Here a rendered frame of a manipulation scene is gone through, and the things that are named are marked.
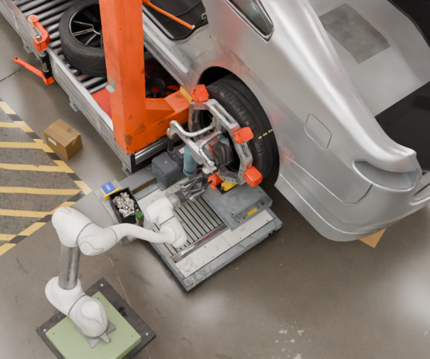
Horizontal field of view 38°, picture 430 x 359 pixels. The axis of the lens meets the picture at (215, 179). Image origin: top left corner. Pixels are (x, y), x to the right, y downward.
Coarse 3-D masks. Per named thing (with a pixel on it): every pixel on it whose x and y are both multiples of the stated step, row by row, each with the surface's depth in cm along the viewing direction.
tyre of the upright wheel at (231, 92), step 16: (224, 80) 370; (240, 80) 365; (224, 96) 357; (240, 96) 356; (240, 112) 352; (256, 112) 354; (256, 128) 352; (272, 128) 358; (256, 144) 354; (272, 144) 359; (256, 160) 362; (272, 160) 366
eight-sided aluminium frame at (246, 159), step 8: (192, 104) 376; (200, 104) 367; (208, 104) 359; (216, 104) 360; (192, 112) 381; (216, 112) 356; (224, 112) 357; (192, 120) 388; (224, 120) 353; (232, 120) 354; (192, 128) 395; (200, 128) 397; (232, 128) 351; (240, 128) 353; (200, 136) 401; (232, 136) 354; (240, 152) 355; (248, 152) 358; (216, 160) 399; (240, 160) 360; (248, 160) 358; (224, 168) 396; (240, 168) 366; (248, 168) 366; (224, 176) 390; (232, 176) 384; (240, 176) 371
